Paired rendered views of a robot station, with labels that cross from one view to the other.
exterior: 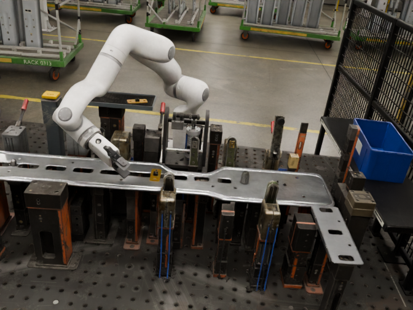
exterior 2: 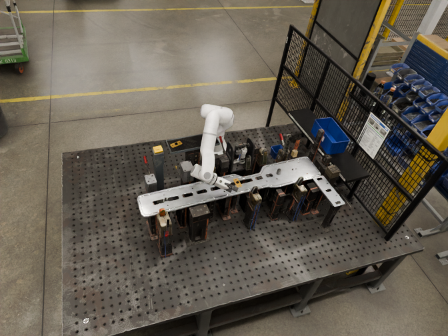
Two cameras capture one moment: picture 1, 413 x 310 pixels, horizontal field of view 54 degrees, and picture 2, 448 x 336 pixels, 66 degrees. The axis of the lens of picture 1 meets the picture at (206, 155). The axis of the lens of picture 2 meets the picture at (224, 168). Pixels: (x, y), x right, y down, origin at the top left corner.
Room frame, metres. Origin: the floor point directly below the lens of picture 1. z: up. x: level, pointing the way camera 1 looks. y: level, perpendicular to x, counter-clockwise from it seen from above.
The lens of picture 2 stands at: (-0.17, 1.01, 2.83)
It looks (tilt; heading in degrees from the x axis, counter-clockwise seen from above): 45 degrees down; 334
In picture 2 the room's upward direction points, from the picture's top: 8 degrees clockwise
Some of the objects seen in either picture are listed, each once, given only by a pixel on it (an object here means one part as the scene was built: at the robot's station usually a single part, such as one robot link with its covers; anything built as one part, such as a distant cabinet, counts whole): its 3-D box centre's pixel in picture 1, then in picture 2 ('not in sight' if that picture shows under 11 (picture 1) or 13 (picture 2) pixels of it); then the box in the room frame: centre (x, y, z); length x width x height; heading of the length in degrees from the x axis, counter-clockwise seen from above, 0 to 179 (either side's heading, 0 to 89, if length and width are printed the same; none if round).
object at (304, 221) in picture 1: (297, 251); (307, 199); (1.14, -0.36, 0.84); 0.11 x 0.10 x 0.28; 3
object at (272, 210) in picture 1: (263, 245); (295, 202); (1.12, -0.23, 0.87); 0.12 x 0.09 x 0.35; 3
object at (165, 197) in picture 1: (166, 232); (252, 210); (1.13, 0.12, 0.87); 0.12 x 0.09 x 0.35; 3
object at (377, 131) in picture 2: not in sight; (373, 135); (1.25, -0.84, 1.30); 0.23 x 0.02 x 0.31; 3
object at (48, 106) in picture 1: (56, 143); (159, 172); (1.62, 0.69, 0.92); 0.08 x 0.08 x 0.44; 3
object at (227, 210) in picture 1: (224, 242); (277, 205); (1.14, -0.09, 0.84); 0.11 x 0.08 x 0.29; 3
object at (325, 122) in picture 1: (370, 163); (325, 141); (1.54, -0.70, 1.02); 0.90 x 0.22 x 0.03; 3
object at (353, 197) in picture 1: (349, 235); (326, 184); (1.21, -0.56, 0.88); 0.08 x 0.08 x 0.36; 3
